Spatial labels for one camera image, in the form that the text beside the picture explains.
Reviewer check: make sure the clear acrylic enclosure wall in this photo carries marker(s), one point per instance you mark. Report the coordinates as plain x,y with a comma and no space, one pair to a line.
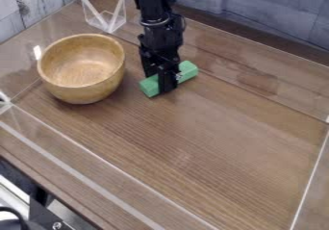
200,160

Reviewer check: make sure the clear acrylic corner bracket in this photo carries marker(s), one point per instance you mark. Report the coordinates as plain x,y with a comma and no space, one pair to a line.
105,20

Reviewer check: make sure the wooden bowl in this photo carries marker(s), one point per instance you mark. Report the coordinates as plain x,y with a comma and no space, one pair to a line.
82,68

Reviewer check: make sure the black metal clamp bracket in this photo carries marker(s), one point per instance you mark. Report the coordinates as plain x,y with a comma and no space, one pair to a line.
50,214

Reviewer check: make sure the green rectangular block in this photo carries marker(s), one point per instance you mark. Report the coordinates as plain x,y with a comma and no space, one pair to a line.
150,85

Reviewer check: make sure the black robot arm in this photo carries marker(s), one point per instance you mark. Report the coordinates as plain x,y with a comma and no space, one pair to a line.
157,10

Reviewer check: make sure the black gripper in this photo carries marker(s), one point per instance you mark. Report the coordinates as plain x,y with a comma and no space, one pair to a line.
161,41

